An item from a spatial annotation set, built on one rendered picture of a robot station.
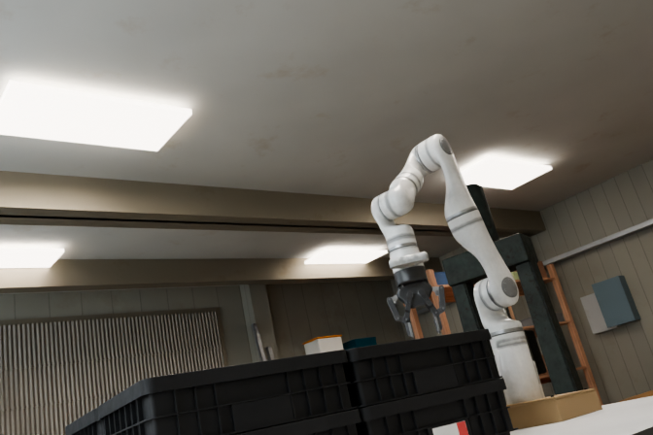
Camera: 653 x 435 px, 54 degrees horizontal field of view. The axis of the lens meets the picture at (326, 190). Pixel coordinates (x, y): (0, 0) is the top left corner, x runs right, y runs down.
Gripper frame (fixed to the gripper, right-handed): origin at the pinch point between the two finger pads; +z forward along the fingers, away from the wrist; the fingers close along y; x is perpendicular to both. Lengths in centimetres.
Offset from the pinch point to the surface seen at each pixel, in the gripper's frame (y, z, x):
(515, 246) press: -141, -109, -438
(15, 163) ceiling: 245, -222, -275
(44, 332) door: 397, -171, -606
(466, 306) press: -87, -71, -475
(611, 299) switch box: -316, -73, -727
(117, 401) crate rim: 58, 5, 37
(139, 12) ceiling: 97, -222, -140
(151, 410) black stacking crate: 49, 9, 47
